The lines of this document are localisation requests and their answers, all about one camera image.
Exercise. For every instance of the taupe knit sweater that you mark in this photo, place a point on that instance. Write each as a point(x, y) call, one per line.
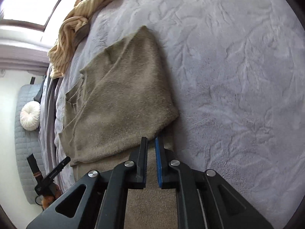
point(122, 96)

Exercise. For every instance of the cream striped blanket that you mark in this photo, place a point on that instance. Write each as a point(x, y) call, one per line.
point(73, 30)

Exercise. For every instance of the grey quilted headboard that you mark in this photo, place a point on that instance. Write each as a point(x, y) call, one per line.
point(26, 143)

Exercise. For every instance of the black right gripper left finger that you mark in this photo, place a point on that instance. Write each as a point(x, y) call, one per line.
point(98, 200)

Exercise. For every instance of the white embossed bed cover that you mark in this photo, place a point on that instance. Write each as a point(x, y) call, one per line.
point(236, 68)

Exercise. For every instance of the grey bed sheet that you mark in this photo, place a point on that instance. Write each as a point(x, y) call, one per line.
point(49, 150)

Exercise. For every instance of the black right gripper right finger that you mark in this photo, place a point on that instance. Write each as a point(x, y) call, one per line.
point(204, 199)

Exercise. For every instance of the brown framed window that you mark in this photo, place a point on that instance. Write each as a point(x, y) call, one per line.
point(30, 14)

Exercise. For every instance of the round white cushion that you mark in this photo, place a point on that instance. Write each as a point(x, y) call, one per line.
point(30, 116)

